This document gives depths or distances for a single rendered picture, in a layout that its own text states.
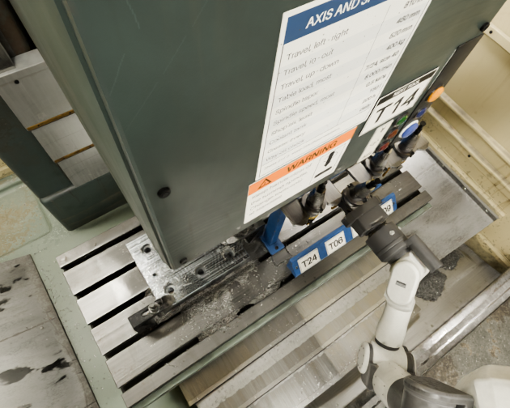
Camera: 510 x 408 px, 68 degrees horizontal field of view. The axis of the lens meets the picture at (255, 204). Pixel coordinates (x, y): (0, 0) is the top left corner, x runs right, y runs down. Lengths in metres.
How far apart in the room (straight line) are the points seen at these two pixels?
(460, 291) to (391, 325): 0.69
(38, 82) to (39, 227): 0.85
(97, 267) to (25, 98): 0.53
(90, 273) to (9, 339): 0.40
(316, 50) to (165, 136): 0.12
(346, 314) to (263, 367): 0.34
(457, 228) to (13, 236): 1.74
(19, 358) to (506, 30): 1.78
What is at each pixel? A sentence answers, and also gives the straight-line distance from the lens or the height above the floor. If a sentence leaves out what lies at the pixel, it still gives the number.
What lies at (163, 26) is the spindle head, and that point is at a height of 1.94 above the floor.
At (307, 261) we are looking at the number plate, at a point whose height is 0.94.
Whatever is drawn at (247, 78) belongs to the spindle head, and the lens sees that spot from 0.27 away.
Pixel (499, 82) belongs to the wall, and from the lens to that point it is 1.42.
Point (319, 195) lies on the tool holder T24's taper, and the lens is 0.91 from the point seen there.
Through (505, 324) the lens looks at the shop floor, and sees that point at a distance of 2.62.
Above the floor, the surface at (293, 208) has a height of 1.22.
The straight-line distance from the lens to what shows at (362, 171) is 1.07.
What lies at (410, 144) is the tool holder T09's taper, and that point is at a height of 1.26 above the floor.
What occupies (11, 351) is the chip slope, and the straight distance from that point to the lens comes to 1.54.
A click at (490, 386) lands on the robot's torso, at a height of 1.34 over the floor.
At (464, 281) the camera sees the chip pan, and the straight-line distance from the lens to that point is 1.74.
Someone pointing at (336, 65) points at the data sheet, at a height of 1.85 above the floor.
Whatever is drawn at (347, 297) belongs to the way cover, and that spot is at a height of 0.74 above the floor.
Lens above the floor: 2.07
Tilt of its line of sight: 64 degrees down
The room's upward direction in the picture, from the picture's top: 11 degrees clockwise
